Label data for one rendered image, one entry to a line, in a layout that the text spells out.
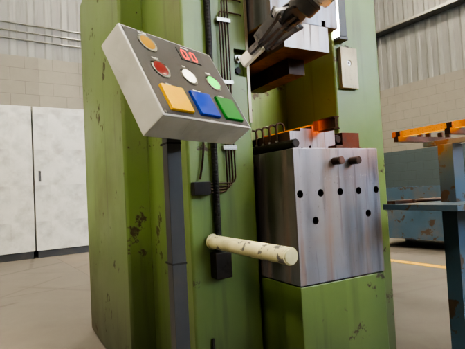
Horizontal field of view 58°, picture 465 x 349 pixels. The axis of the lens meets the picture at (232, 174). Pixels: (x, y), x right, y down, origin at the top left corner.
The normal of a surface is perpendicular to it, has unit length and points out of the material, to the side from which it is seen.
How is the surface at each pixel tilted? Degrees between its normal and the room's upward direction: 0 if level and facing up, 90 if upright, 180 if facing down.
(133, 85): 90
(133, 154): 90
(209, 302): 90
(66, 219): 90
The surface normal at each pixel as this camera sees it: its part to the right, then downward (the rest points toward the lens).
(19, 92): 0.55, -0.06
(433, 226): -0.77, 0.02
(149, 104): -0.60, 0.00
